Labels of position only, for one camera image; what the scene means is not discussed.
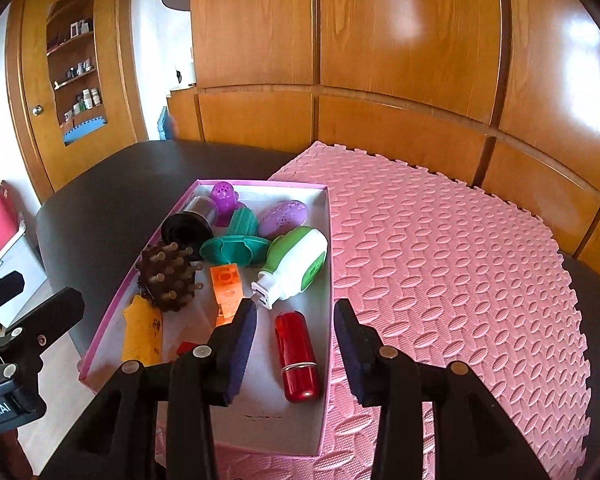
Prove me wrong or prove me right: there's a red puzzle piece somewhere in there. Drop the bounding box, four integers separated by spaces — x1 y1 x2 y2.
176 341 197 356

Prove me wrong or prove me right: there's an orange building block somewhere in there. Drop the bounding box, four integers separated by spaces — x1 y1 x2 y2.
210 263 244 327

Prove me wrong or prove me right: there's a red cylinder bottle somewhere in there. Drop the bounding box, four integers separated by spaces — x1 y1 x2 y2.
275 311 321 403

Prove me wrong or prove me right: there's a yellow plastic piece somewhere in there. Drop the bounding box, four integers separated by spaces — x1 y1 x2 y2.
121 295 163 366

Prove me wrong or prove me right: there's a dark brown massage brush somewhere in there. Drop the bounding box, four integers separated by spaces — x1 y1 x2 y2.
135 242 204 312

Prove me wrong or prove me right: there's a teal plastic cup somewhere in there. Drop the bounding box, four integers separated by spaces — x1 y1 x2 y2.
199 207 271 266

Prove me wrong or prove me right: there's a green white plug device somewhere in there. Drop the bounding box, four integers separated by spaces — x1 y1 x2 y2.
251 226 328 310

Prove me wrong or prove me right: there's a black rimmed clear jar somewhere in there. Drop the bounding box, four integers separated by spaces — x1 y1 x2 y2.
160 196 219 260

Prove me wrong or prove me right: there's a purple perforated dome toy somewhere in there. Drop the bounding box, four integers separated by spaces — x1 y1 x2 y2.
210 181 245 228

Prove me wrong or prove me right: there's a purple oval case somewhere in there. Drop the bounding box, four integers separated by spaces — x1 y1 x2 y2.
258 200 309 240

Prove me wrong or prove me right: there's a white storage box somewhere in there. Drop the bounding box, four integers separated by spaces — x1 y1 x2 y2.
0 235 46 328

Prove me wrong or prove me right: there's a pink white shallow tray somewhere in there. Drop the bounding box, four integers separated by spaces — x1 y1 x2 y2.
78 178 334 458

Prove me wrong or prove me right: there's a pink foam puzzle mat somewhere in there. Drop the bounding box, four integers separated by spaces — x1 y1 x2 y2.
189 143 591 479

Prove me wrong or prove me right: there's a wooden door with shelves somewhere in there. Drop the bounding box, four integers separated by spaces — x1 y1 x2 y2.
5 0 148 200

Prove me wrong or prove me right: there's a blue foam mat piece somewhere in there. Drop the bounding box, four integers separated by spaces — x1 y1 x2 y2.
157 106 174 141

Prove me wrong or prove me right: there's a wooden wall cabinet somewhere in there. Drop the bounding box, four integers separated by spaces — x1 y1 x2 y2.
169 0 600 274

